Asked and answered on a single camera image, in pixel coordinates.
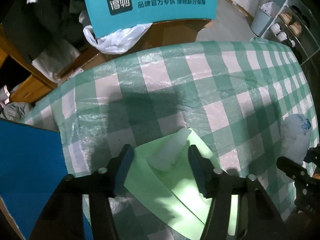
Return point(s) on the black hanging coat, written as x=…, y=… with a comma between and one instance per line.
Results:
x=31, y=25

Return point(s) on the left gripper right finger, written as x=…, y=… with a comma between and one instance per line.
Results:
x=215, y=184

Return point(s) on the wooden louvered wardrobe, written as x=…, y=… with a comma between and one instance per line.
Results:
x=26, y=83

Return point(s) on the grey clothes pile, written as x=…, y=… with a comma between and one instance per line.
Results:
x=13, y=111

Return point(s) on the green checkered tablecloth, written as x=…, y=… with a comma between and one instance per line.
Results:
x=232, y=94

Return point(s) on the white blue striped sock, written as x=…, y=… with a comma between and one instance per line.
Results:
x=295, y=131

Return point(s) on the teal shoe box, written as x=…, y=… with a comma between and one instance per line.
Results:
x=108, y=16

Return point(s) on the white plastic bag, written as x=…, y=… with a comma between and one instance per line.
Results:
x=119, y=42

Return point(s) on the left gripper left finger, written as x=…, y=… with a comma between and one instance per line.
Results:
x=107, y=181

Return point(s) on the light blue trash bin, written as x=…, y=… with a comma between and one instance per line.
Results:
x=263, y=17

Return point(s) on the shoe rack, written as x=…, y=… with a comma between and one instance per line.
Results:
x=295, y=26

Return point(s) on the blue cardboard box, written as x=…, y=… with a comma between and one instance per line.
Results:
x=32, y=166

